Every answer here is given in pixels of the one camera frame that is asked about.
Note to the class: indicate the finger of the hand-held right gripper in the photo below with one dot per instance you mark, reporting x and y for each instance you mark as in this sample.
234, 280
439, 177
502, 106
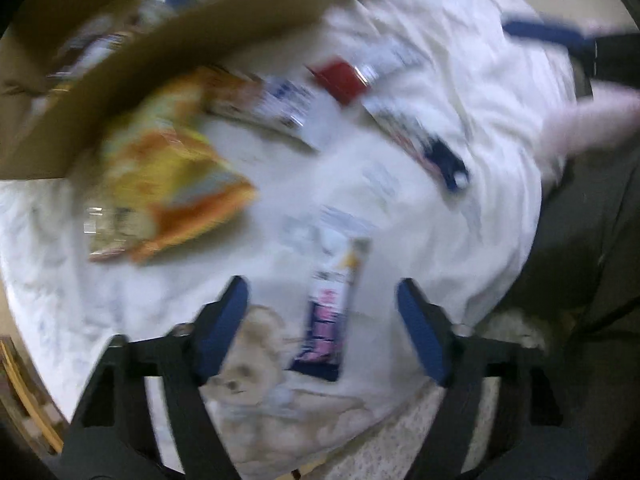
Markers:
545, 36

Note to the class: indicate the white printed bed sheet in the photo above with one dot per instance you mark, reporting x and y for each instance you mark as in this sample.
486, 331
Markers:
350, 195

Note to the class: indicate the wooden slatted frame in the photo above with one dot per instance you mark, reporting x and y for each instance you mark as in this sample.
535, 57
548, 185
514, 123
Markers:
25, 395

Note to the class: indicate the large orange chip bag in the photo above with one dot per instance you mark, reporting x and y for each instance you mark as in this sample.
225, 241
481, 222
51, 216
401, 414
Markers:
175, 175

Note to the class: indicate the purple snack bar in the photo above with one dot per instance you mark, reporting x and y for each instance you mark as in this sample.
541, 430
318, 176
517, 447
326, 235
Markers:
330, 310

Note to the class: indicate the person's grey trouser leg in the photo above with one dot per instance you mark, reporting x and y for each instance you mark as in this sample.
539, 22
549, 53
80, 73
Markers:
590, 260

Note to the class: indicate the blue white snack packet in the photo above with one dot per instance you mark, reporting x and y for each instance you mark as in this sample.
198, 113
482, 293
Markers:
440, 160

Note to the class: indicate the brown cardboard box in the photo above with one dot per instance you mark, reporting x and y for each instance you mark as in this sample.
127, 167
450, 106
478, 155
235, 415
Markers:
150, 60

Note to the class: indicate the white snack bar wrapper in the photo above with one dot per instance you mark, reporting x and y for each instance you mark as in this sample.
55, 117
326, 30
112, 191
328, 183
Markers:
287, 105

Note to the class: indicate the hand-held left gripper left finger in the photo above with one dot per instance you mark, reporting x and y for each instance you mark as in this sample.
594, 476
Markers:
225, 332

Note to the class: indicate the clear packet of brown candy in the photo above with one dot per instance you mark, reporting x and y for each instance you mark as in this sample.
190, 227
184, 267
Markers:
107, 234

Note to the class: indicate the person's right forearm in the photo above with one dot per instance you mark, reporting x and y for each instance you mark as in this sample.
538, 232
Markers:
595, 121

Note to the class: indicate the white red snack packet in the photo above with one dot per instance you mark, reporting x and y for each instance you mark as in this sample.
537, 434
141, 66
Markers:
340, 82

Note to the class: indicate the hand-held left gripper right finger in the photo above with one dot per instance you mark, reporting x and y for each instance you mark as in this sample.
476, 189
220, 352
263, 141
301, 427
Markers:
424, 332

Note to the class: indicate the yellow orange snack packet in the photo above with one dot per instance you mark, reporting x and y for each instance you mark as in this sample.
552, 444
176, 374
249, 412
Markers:
230, 92

